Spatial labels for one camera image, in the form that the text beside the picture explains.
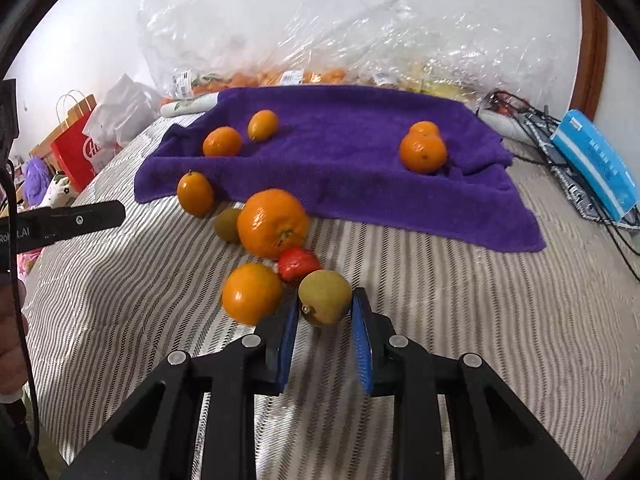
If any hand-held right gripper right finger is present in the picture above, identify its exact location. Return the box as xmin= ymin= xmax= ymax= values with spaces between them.
xmin=351 ymin=287 xmax=586 ymax=480

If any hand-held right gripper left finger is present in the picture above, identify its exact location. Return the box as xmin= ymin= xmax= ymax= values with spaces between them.
xmin=60 ymin=300 xmax=301 ymax=480

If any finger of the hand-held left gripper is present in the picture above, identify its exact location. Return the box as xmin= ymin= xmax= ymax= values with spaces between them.
xmin=30 ymin=200 xmax=126 ymax=251

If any greenish brown kiwi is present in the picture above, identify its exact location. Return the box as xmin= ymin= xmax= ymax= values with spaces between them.
xmin=298 ymin=269 xmax=353 ymax=328
xmin=214 ymin=207 xmax=244 ymax=244

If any red strawberry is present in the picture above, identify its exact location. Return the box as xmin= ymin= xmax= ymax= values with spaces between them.
xmin=277 ymin=247 xmax=322 ymax=283

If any small oval orange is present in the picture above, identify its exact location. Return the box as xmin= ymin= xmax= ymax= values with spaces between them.
xmin=176 ymin=171 xmax=216 ymax=218
xmin=247 ymin=109 xmax=280 ymax=142

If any large orange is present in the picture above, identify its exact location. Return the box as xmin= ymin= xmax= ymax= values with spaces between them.
xmin=236 ymin=188 xmax=310 ymax=260
xmin=399 ymin=132 xmax=447 ymax=175

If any person's left hand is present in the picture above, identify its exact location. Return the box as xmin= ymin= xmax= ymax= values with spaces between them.
xmin=0 ymin=280 xmax=30 ymax=401

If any white spotted plush toy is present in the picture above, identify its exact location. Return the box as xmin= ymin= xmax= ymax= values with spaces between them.
xmin=39 ymin=172 xmax=76 ymax=208

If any purple plush toy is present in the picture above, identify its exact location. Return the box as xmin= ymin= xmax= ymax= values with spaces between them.
xmin=20 ymin=156 xmax=53 ymax=208

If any red paper bag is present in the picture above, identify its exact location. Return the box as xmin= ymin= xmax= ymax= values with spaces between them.
xmin=50 ymin=91 xmax=101 ymax=193

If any brown paper bag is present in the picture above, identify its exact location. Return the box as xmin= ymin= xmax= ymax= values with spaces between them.
xmin=29 ymin=127 xmax=58 ymax=166

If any striped bed cover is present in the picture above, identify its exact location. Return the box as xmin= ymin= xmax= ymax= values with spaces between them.
xmin=22 ymin=110 xmax=640 ymax=480

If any white plastic bag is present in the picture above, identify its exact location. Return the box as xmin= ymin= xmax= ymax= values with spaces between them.
xmin=81 ymin=74 xmax=163 ymax=171

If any purple towel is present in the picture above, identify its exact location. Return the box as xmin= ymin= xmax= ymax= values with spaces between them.
xmin=134 ymin=85 xmax=547 ymax=253

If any black white checkered cloth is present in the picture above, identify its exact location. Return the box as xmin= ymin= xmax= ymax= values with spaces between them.
xmin=520 ymin=110 xmax=640 ymax=226

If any blue tissue box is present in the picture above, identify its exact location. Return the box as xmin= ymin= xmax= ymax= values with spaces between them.
xmin=549 ymin=108 xmax=640 ymax=223

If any clear bag of yellow produce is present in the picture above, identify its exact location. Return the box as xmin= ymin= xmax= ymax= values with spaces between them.
xmin=280 ymin=0 xmax=481 ymax=106

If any clear bag of red produce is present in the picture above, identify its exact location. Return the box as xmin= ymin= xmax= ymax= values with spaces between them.
xmin=450 ymin=10 xmax=576 ymax=111

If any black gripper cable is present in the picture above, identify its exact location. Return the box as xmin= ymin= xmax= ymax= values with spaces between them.
xmin=0 ymin=159 xmax=42 ymax=466

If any brown wooden door frame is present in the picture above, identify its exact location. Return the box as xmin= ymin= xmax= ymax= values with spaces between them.
xmin=570 ymin=0 xmax=608 ymax=121

